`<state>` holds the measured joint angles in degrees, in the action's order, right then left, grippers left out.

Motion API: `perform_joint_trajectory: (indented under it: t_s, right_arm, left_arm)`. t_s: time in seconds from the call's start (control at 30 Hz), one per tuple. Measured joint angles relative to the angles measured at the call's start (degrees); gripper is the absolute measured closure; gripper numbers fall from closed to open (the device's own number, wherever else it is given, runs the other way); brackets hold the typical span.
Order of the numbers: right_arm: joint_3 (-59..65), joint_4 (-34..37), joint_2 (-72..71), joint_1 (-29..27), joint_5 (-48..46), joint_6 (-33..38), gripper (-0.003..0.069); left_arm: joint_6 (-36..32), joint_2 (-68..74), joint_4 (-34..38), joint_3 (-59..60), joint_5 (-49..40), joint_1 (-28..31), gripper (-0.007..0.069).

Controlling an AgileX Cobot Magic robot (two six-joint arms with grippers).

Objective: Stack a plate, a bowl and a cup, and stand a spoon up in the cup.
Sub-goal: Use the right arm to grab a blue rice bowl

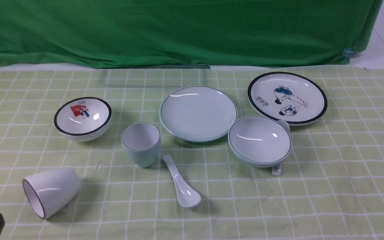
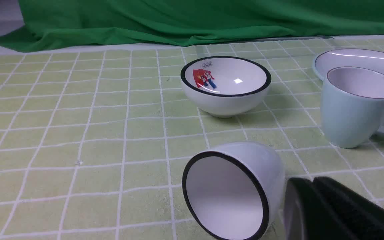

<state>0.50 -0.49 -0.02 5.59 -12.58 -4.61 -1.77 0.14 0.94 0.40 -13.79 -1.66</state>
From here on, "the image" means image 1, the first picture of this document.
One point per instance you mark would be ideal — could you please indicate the white spoon under bowl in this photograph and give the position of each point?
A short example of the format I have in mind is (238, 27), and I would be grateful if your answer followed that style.
(276, 169)

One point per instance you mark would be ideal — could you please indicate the white cup black rim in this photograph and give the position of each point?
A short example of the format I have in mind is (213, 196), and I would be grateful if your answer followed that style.
(49, 191)

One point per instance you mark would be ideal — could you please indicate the white plate cartoon print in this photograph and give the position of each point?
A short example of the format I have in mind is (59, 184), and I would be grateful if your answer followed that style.
(287, 96)

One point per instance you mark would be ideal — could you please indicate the light blue cup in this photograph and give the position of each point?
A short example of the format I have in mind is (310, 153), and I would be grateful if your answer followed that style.
(142, 142)

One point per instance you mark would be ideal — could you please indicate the white ceramic spoon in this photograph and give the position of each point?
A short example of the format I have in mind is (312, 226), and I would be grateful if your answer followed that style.
(187, 197)

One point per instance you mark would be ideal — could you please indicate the white bowl black rim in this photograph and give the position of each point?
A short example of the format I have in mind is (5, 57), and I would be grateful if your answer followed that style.
(83, 119)

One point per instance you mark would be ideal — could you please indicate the green checkered tablecloth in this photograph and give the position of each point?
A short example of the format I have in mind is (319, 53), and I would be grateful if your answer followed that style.
(331, 186)

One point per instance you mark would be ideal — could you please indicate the light blue plate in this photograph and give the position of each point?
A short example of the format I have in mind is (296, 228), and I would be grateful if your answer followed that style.
(198, 113)

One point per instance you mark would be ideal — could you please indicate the green backdrop cloth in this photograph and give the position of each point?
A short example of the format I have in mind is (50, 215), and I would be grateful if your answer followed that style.
(129, 33)

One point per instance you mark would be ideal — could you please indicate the light blue bowl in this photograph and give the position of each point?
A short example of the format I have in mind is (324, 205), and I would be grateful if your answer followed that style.
(260, 142)

